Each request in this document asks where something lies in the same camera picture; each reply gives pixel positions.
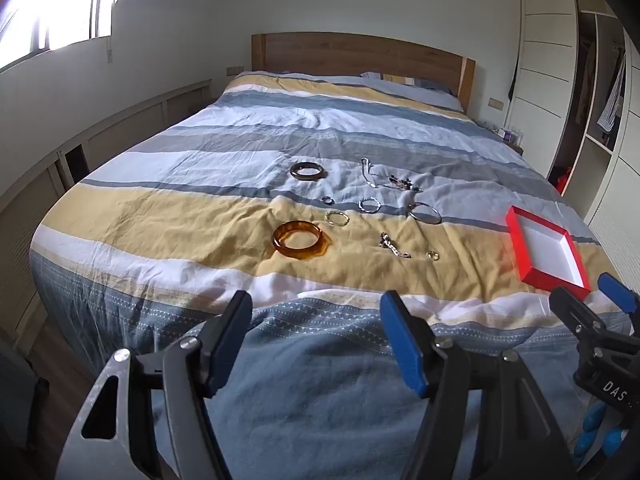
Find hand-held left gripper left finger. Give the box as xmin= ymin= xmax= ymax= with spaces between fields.
xmin=57 ymin=289 xmax=253 ymax=480

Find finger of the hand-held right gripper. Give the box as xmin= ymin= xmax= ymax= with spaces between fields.
xmin=598 ymin=272 xmax=640 ymax=337
xmin=549 ymin=285 xmax=609 ymax=357

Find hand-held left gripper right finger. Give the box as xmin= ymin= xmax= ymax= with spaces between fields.
xmin=379 ymin=290 xmax=576 ymax=480

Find red cardboard box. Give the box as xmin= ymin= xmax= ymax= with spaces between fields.
xmin=505 ymin=205 xmax=592 ymax=302

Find amber resin bangle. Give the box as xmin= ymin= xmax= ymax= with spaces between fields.
xmin=271 ymin=220 xmax=332 ymax=262

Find silver chain bracelet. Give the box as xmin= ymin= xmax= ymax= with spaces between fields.
xmin=377 ymin=231 xmax=412 ymax=260

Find large thin silver bangle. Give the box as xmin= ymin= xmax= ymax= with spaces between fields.
xmin=407 ymin=201 xmax=443 ymax=225

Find person's right hand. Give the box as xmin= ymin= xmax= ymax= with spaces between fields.
xmin=571 ymin=404 xmax=629 ymax=467

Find dark brown bangle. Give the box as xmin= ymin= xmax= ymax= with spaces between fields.
xmin=289 ymin=161 xmax=327 ymax=182

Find wooden nightstand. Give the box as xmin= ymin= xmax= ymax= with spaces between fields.
xmin=480 ymin=120 xmax=525 ymax=157

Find striped hanging shirt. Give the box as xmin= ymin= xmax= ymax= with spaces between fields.
xmin=597 ymin=47 xmax=627 ymax=133

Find striped duvet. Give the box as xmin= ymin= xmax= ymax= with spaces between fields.
xmin=30 ymin=72 xmax=621 ymax=480

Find brown hanging garment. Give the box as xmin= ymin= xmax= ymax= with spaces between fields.
xmin=580 ymin=40 xmax=598 ymax=126

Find white wardrobe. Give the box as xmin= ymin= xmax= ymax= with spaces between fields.
xmin=502 ymin=0 xmax=640 ymax=271

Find grey pillow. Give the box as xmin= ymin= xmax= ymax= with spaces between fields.
xmin=360 ymin=71 xmax=463 ymax=111

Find wooden headboard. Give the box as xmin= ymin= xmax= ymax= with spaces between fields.
xmin=251 ymin=33 xmax=476 ymax=116

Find window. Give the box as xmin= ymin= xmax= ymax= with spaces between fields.
xmin=0 ymin=0 xmax=121 ymax=68

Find dark beaded bracelet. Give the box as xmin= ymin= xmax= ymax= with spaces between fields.
xmin=387 ymin=174 xmax=423 ymax=193

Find silver necklace chain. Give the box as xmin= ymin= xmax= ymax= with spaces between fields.
xmin=361 ymin=157 xmax=401 ymax=191

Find low wall cabinets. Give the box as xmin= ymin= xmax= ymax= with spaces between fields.
xmin=0 ymin=80 xmax=213 ymax=341

